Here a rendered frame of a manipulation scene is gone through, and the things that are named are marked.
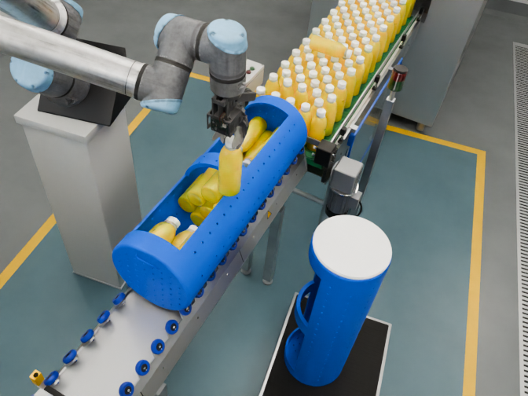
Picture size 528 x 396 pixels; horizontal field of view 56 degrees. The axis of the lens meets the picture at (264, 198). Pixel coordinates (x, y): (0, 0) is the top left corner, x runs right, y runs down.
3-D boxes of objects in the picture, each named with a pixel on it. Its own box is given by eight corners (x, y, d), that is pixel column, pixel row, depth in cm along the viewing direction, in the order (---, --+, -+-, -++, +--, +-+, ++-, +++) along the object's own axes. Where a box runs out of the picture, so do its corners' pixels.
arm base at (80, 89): (37, 96, 198) (23, 91, 188) (54, 50, 196) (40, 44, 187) (79, 114, 196) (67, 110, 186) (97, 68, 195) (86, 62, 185)
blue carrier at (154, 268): (115, 283, 165) (105, 231, 143) (243, 137, 220) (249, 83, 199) (188, 324, 158) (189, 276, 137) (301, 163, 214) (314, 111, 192)
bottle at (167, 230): (139, 274, 155) (173, 234, 167) (151, 272, 150) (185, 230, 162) (124, 258, 153) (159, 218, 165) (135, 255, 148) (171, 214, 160)
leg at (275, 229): (260, 282, 282) (270, 209, 236) (265, 275, 286) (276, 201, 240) (269, 287, 281) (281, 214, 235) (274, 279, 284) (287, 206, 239)
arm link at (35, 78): (29, 90, 188) (0, 81, 170) (42, 46, 187) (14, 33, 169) (66, 103, 186) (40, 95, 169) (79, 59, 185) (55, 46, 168)
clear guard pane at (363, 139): (334, 206, 264) (353, 136, 229) (379, 126, 314) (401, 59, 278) (335, 207, 264) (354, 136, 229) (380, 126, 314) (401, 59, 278)
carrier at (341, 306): (331, 324, 251) (276, 336, 244) (372, 210, 187) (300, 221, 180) (352, 379, 233) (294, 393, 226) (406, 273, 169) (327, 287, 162)
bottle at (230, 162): (232, 199, 154) (236, 155, 141) (214, 191, 156) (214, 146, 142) (244, 186, 159) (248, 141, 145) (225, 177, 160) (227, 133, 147)
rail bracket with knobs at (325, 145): (308, 163, 220) (312, 145, 213) (315, 154, 225) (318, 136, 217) (329, 171, 218) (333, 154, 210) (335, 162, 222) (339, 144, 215)
